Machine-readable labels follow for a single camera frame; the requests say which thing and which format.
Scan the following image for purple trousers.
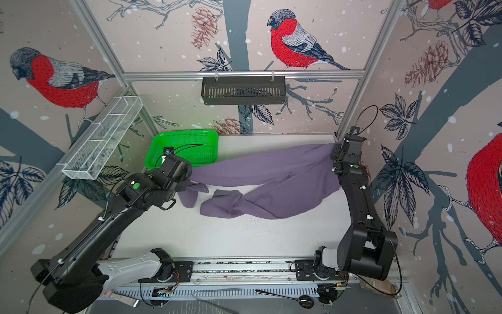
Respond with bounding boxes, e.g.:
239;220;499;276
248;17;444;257
178;143;341;220

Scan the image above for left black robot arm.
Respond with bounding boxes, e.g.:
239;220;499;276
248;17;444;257
31;154;192;313

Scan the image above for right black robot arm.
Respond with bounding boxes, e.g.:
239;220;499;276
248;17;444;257
313;127;398;281

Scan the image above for green plastic basket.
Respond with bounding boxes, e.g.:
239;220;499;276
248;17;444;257
145;130;219;170

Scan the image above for black hanging plastic basket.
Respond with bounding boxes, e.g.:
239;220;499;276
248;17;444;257
201;77;286;105

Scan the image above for brown filled plastic bottle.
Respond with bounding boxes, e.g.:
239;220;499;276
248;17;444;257
360;276;397;298

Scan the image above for black long spoon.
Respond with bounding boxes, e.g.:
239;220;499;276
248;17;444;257
255;289;315;310

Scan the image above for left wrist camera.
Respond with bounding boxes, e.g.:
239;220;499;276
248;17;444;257
163;147;175;156

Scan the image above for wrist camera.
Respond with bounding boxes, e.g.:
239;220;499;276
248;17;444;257
349;126;361;136
163;147;175;156

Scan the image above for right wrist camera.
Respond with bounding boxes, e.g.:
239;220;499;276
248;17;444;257
349;126;361;136

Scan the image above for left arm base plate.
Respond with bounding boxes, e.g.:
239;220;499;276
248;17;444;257
138;261;193;283

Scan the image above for aluminium mounting rail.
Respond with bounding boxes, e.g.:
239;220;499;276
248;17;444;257
84;256;409;286

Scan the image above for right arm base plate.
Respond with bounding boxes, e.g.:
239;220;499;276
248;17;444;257
293;260;349;282

